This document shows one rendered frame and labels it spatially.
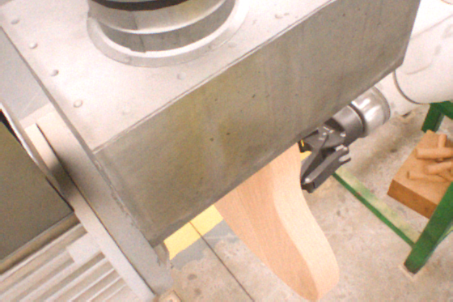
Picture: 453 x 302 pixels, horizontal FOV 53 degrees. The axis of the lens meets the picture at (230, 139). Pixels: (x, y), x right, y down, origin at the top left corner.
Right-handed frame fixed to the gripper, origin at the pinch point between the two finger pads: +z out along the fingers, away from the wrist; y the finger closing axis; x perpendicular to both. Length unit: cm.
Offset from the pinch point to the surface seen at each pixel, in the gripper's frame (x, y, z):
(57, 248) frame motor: 24.2, -14.1, 27.3
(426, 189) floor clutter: -89, 32, -76
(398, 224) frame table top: -82, 25, -53
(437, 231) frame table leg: -70, 8, -51
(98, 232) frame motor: 24.0, -15.6, 23.5
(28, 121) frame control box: 17.4, 31.2, 24.7
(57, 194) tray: 30.9, -17.0, 24.1
